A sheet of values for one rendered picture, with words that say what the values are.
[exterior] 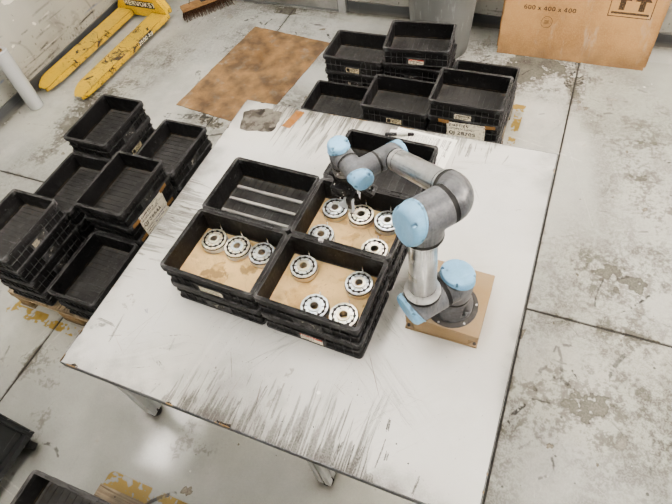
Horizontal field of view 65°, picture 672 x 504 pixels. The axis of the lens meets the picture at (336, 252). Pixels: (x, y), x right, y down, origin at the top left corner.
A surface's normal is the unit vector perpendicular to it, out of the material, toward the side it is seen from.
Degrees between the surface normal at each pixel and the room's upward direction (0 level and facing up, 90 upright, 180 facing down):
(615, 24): 74
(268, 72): 1
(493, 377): 0
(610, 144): 0
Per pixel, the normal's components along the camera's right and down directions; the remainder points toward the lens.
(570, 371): -0.11, -0.58
